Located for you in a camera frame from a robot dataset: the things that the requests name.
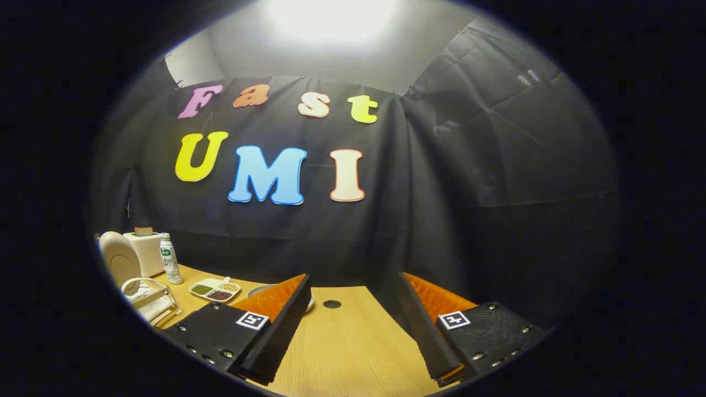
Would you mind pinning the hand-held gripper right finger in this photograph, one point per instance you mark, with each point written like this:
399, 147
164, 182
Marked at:
424, 331

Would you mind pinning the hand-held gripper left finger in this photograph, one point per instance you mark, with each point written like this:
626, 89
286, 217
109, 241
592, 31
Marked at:
287, 325

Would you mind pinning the large white plate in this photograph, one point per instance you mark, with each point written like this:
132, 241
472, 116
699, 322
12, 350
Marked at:
118, 259

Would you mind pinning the small beige meat dish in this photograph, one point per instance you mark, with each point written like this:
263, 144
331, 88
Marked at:
258, 288

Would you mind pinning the white divided bean dish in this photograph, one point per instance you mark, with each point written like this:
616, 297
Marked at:
215, 289

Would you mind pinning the white ribbed drain tray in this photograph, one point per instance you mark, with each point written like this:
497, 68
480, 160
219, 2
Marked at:
157, 310

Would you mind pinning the white green label bottle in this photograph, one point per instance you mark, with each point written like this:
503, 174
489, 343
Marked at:
171, 264

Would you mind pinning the white toaster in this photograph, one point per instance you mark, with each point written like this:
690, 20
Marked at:
148, 252

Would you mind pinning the brown toast slice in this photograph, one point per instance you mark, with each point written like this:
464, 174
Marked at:
143, 231

